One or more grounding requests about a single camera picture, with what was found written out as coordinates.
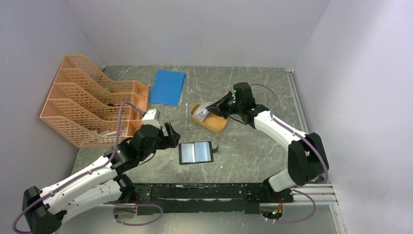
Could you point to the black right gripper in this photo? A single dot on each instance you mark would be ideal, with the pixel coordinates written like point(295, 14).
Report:
point(218, 107)

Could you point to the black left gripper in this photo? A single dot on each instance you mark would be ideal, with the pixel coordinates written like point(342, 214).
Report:
point(167, 141)

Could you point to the yellow oval tray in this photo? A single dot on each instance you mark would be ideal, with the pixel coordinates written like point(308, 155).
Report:
point(212, 122)

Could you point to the black leather card holder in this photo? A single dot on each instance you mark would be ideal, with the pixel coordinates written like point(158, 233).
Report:
point(196, 152)

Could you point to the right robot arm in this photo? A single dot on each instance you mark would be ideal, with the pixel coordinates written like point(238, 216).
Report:
point(306, 157)

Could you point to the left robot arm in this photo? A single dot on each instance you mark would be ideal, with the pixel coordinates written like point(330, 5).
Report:
point(104, 181)

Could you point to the white VIP card stack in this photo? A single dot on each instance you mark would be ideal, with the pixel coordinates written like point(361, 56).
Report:
point(201, 111)

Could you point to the blue folder sheet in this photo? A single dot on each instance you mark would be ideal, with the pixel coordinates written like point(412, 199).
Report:
point(167, 87)

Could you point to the peach plastic file organizer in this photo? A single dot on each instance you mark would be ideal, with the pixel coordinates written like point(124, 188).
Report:
point(83, 101)

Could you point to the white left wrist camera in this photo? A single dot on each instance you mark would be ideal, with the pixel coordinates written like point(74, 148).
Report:
point(151, 117)

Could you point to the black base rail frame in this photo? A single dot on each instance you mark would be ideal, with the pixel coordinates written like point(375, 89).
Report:
point(152, 198)

